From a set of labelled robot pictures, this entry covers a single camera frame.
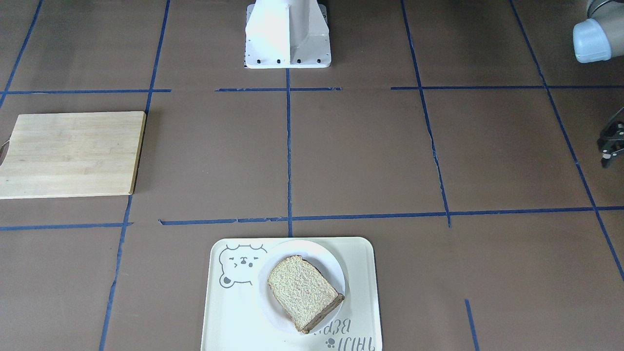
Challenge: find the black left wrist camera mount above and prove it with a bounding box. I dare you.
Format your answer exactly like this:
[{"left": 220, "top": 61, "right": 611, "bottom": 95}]
[{"left": 597, "top": 120, "right": 624, "bottom": 169}]

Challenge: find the white round plate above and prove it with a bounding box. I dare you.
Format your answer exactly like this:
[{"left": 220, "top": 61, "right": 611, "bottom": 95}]
[{"left": 254, "top": 239, "right": 339, "bottom": 335}]

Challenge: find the cream bear tray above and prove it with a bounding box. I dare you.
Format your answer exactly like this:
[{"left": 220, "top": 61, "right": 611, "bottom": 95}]
[{"left": 201, "top": 237, "right": 383, "bottom": 351}]

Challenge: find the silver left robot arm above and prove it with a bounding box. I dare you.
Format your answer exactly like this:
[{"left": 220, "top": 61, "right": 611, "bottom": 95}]
[{"left": 572, "top": 0, "right": 624, "bottom": 63}]

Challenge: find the wooden cutting board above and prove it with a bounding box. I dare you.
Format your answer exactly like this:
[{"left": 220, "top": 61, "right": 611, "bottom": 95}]
[{"left": 0, "top": 111, "right": 146, "bottom": 199}]

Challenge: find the brown top bread slice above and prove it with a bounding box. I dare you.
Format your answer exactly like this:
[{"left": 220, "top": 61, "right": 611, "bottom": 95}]
[{"left": 267, "top": 255, "right": 345, "bottom": 334}]

